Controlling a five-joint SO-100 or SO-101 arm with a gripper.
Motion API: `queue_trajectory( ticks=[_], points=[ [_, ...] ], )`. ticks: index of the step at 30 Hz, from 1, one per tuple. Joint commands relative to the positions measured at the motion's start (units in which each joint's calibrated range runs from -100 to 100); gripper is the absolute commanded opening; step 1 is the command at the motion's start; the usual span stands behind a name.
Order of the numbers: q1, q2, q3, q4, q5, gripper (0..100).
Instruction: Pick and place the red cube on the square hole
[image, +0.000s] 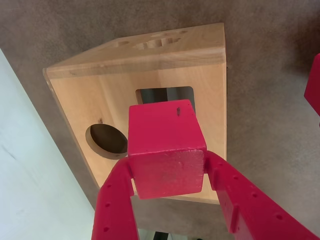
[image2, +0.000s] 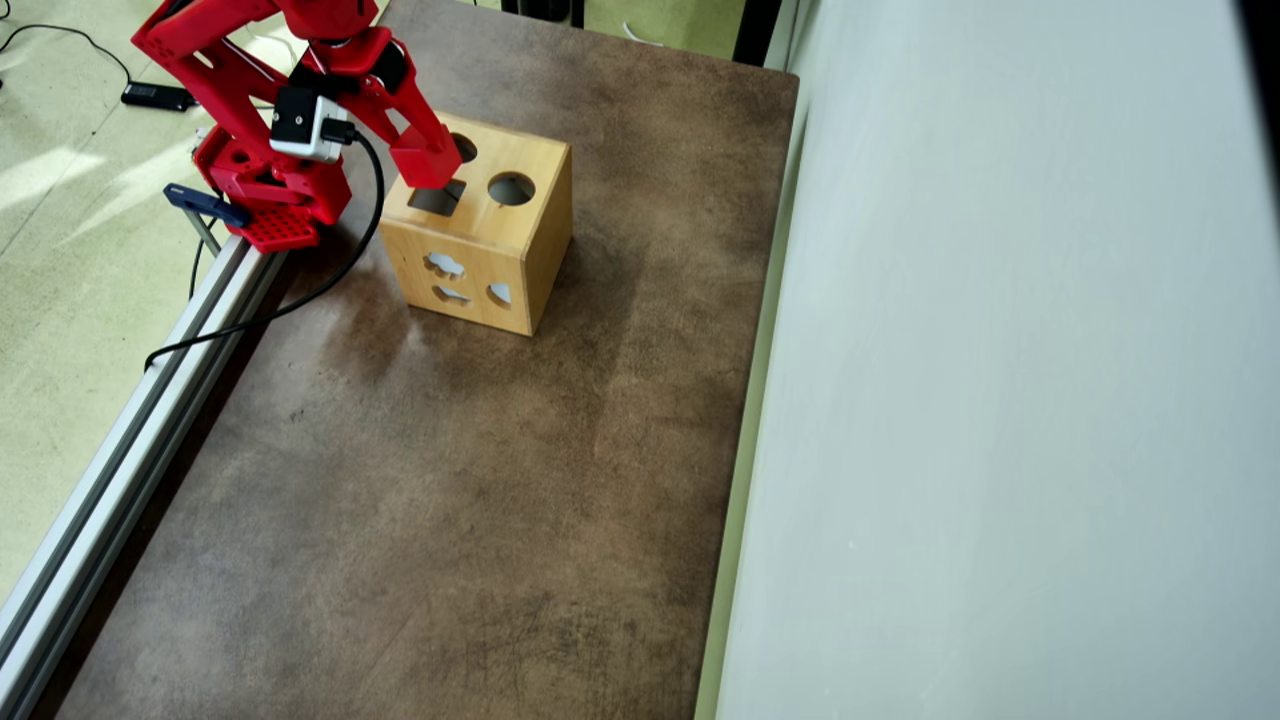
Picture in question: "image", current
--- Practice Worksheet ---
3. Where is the wooden shape sorter box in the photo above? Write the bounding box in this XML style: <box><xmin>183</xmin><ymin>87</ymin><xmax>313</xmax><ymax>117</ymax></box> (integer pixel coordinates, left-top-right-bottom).
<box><xmin>42</xmin><ymin>22</ymin><xmax>228</xmax><ymax>206</ymax></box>

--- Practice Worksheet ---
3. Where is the red cube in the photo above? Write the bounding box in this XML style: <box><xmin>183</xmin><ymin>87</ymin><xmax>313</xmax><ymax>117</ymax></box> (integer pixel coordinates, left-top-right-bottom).
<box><xmin>127</xmin><ymin>99</ymin><xmax>208</xmax><ymax>200</ymax></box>

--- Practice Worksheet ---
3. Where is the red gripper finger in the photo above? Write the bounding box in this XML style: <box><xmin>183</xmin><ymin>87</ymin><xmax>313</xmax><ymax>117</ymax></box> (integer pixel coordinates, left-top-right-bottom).
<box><xmin>90</xmin><ymin>157</ymin><xmax>141</xmax><ymax>240</ymax></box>
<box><xmin>203</xmin><ymin>151</ymin><xmax>320</xmax><ymax>240</ymax></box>

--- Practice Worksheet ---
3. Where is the black furniture foot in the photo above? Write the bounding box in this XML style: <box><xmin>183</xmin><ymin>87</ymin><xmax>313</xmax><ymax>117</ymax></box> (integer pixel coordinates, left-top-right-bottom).
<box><xmin>152</xmin><ymin>231</ymin><xmax>176</xmax><ymax>240</ymax></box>

